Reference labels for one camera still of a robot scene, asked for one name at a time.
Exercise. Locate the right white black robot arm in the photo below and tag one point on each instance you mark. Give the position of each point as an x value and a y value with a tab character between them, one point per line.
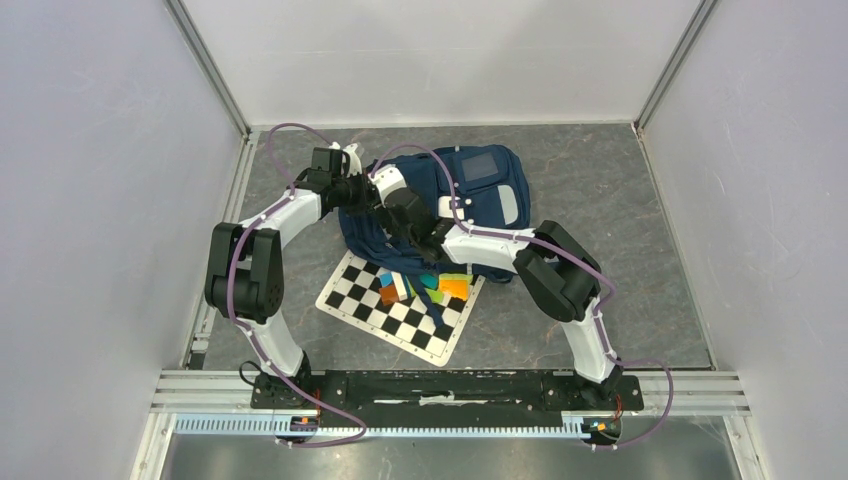
561	278

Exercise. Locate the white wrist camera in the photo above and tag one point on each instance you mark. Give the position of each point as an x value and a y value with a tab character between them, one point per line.
386	180
351	153

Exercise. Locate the aluminium frame rail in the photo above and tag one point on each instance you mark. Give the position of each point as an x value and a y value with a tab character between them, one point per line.
209	403

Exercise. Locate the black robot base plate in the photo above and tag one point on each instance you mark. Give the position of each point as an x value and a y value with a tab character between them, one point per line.
457	397

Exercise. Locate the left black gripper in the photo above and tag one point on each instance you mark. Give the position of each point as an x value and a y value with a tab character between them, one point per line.
366	196

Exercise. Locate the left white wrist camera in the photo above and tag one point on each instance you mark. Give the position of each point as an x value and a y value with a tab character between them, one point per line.
351	153

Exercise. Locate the brown orange toy block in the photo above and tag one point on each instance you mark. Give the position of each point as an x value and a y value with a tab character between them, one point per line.
389	295

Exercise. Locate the green toy block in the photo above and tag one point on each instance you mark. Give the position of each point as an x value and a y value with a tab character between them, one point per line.
439	297

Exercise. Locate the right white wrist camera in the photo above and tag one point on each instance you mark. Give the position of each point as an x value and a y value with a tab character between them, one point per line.
386	180

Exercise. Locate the teal toy block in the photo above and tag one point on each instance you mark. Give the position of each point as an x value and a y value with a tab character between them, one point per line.
429	281

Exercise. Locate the navy blue backpack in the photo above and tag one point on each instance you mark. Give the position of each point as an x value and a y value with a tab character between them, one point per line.
491	188

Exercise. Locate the black and white chessboard mat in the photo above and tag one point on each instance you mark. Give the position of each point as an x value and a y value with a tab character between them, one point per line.
351	295

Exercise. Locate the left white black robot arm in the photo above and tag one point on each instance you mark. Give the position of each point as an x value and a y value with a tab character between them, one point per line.
245	273

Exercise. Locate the light blue toy block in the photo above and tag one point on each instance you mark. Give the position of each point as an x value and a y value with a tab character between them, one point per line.
386	279

